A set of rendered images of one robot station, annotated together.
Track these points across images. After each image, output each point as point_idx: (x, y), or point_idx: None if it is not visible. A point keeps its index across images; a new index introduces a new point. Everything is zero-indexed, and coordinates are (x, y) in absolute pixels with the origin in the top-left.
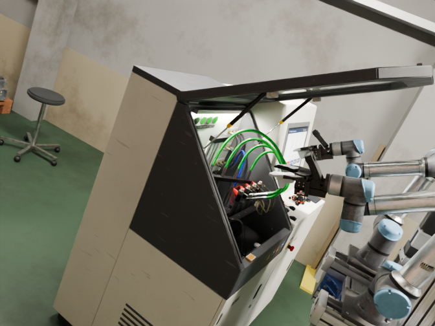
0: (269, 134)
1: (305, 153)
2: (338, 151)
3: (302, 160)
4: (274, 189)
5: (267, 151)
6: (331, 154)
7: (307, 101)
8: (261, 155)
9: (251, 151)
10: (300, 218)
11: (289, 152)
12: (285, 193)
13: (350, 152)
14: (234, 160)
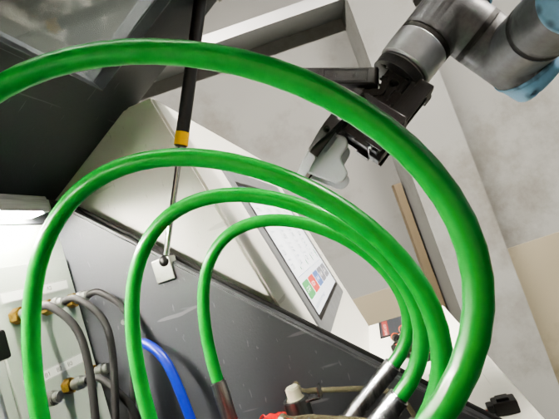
0: (185, 215)
1: (339, 154)
2: (428, 42)
3: (330, 269)
4: (362, 370)
5: (210, 248)
6: (417, 76)
7: (197, 8)
8: (205, 284)
9: (135, 293)
10: (507, 383)
11: (291, 250)
12: None
13: (467, 14)
14: (131, 401)
